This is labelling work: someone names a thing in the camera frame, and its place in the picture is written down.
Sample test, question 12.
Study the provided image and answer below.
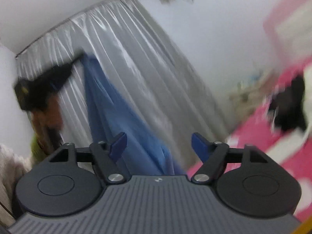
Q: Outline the light blue t-shirt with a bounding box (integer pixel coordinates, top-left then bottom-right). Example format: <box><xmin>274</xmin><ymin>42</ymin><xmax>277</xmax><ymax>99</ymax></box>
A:
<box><xmin>81</xmin><ymin>54</ymin><xmax>185</xmax><ymax>175</ymax></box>

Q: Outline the operator left hand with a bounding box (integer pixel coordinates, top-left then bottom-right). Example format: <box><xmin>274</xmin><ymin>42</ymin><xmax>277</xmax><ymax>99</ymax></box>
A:
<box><xmin>32</xmin><ymin>95</ymin><xmax>63</xmax><ymax>155</ymax></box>

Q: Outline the white knit sweater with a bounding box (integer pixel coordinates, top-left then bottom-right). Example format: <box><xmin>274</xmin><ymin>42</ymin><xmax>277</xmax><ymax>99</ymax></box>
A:
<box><xmin>267</xmin><ymin>64</ymin><xmax>311</xmax><ymax>163</ymax></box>

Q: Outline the pink floral bed blanket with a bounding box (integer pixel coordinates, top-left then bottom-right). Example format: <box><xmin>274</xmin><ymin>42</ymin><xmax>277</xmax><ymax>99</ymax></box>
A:
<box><xmin>188</xmin><ymin>58</ymin><xmax>311</xmax><ymax>221</ymax></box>

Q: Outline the black garment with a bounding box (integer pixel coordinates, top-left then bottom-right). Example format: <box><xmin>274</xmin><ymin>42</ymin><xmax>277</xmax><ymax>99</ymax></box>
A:
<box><xmin>268</xmin><ymin>75</ymin><xmax>307</xmax><ymax>133</ymax></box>

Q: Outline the cream nightstand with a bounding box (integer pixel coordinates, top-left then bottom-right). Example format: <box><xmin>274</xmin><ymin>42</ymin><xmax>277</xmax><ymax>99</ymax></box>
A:
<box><xmin>229</xmin><ymin>70</ymin><xmax>277</xmax><ymax>111</ymax></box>

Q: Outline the grey curtain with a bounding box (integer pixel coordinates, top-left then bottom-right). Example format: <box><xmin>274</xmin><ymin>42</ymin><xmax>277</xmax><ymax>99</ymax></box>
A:
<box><xmin>16</xmin><ymin>0</ymin><xmax>230</xmax><ymax>168</ymax></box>

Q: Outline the pink white headboard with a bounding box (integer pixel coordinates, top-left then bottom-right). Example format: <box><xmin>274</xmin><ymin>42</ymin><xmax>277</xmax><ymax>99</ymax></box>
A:
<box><xmin>263</xmin><ymin>0</ymin><xmax>311</xmax><ymax>66</ymax></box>

